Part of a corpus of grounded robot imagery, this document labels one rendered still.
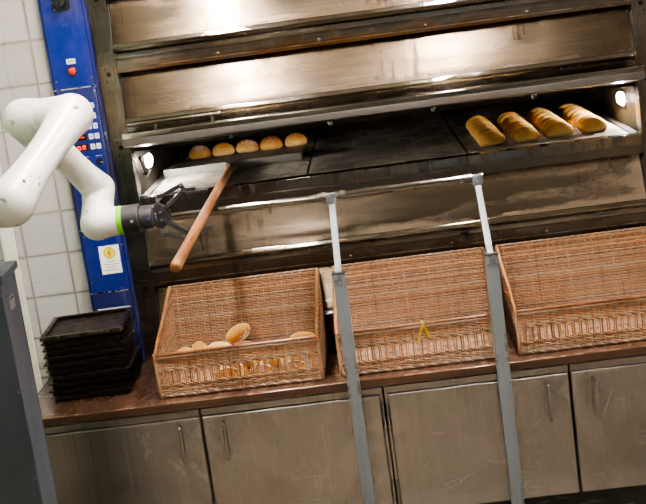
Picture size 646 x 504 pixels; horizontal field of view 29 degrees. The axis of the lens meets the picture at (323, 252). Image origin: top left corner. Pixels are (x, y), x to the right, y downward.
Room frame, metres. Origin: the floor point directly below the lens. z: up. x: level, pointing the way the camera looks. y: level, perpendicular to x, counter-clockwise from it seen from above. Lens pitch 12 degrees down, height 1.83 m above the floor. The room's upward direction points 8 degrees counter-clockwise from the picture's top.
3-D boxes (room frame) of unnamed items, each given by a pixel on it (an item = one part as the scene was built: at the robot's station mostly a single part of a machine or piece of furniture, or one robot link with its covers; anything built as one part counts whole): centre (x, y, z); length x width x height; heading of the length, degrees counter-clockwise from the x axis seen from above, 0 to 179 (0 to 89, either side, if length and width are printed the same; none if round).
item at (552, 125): (4.83, -0.87, 1.21); 0.61 x 0.48 x 0.06; 177
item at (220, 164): (5.11, 0.30, 1.20); 0.55 x 0.36 x 0.03; 88
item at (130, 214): (3.92, 0.58, 1.20); 0.12 x 0.06 x 0.09; 177
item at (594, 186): (4.42, -0.27, 1.02); 1.79 x 0.11 x 0.19; 87
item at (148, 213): (3.92, 0.51, 1.20); 0.09 x 0.07 x 0.08; 87
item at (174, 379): (4.18, 0.31, 0.72); 0.56 x 0.49 x 0.28; 87
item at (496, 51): (4.42, -0.27, 1.54); 1.79 x 0.11 x 0.19; 87
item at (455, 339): (4.15, -0.29, 0.72); 0.56 x 0.49 x 0.28; 87
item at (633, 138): (4.45, -0.27, 1.16); 1.80 x 0.06 x 0.04; 87
